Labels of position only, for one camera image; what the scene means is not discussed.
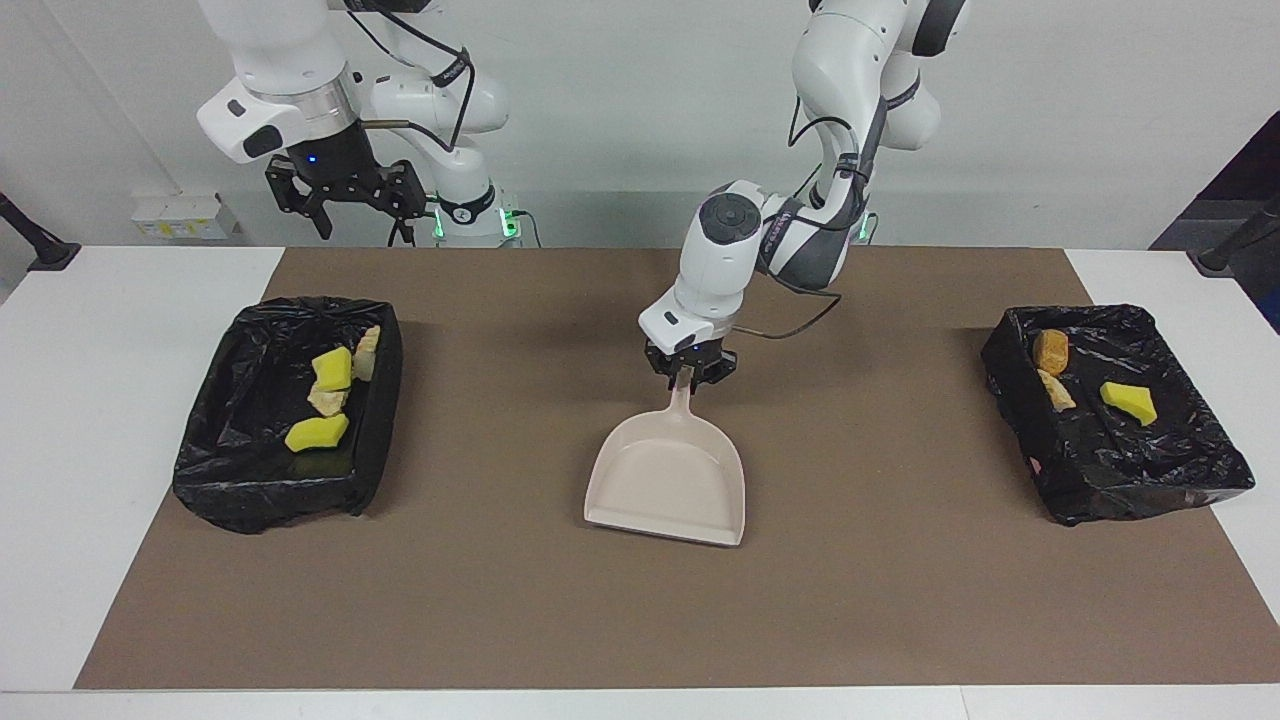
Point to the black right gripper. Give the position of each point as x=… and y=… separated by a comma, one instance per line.
x=345, y=175

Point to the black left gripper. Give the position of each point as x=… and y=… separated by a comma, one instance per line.
x=690, y=357

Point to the beige plastic dustpan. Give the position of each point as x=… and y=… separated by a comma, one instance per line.
x=670, y=480

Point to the pale beige sponge chunk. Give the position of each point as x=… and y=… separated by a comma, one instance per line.
x=367, y=352

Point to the yellow green scouring sponge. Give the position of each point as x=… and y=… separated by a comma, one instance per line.
x=333, y=369

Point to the thick beige sponge chunk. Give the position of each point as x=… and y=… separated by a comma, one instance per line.
x=327, y=401

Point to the curved yellow sponge piece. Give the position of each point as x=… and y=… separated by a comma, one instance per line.
x=317, y=433

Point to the brown bread roll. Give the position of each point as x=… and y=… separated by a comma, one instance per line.
x=1050, y=352

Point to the striped croissant bread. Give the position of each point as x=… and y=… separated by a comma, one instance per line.
x=1056, y=390

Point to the small yellow sponge piece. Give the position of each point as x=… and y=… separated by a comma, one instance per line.
x=1130, y=403

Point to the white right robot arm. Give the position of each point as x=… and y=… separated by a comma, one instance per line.
x=290, y=60

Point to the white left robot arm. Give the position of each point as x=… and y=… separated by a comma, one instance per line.
x=720, y=260

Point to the black bag lined bin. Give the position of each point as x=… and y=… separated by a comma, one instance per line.
x=250, y=480
x=1130, y=470

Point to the brown paper table mat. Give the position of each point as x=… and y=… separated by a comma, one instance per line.
x=900, y=600

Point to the black stand pole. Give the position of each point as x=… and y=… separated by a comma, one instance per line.
x=40, y=245
x=1225, y=255

